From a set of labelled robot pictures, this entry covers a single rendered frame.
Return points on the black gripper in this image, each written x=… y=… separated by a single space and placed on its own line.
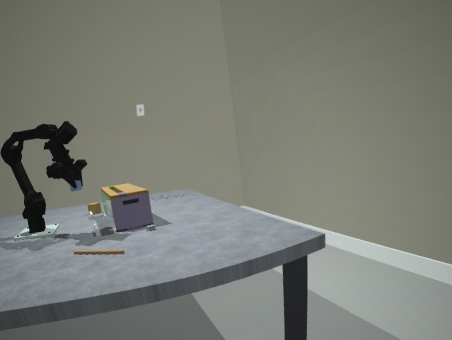
x=63 y=165

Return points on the small blue block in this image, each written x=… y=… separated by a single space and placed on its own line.
x=78 y=186

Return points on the brown wooden stick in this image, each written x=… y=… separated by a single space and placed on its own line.
x=99 y=252

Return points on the small brown cardboard box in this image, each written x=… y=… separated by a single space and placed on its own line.
x=95 y=208

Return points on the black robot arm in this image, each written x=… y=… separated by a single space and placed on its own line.
x=34 y=202

